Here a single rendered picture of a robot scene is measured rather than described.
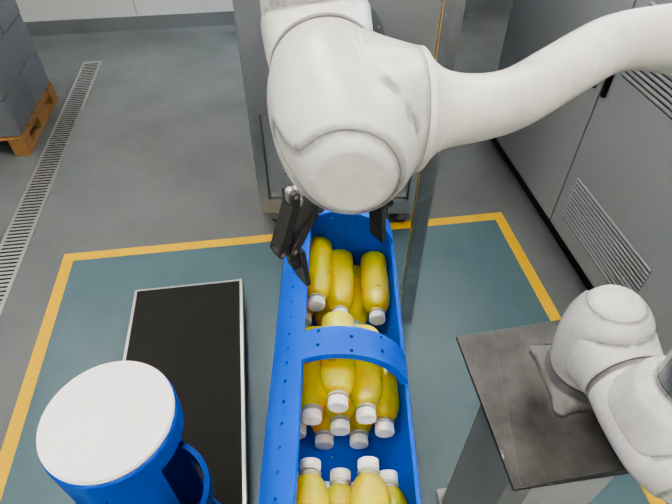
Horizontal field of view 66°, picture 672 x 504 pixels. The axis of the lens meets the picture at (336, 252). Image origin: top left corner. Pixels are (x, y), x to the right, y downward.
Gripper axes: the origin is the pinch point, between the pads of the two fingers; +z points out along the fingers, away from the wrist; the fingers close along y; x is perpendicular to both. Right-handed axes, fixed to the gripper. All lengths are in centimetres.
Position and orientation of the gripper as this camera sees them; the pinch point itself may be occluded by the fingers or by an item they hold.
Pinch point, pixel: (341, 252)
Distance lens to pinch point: 75.6
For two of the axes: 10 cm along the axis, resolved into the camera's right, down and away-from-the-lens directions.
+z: 0.8, 6.8, 7.2
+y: 8.2, -4.6, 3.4
